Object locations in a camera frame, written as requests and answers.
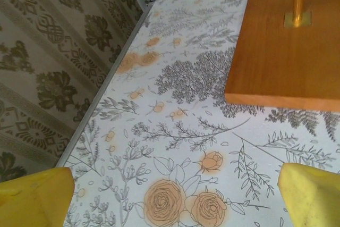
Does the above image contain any gold wire rack wooden base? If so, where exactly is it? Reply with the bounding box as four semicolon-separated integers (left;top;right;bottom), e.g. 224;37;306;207
224;0;340;113

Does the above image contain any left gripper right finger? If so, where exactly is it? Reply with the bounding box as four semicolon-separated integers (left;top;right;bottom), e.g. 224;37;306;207
277;162;340;227

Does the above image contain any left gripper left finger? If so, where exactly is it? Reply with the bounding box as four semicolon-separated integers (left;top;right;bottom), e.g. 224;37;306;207
0;166;75;227

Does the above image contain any aluminium table side rail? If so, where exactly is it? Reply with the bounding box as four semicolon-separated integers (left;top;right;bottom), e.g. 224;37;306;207
56;0;158;169

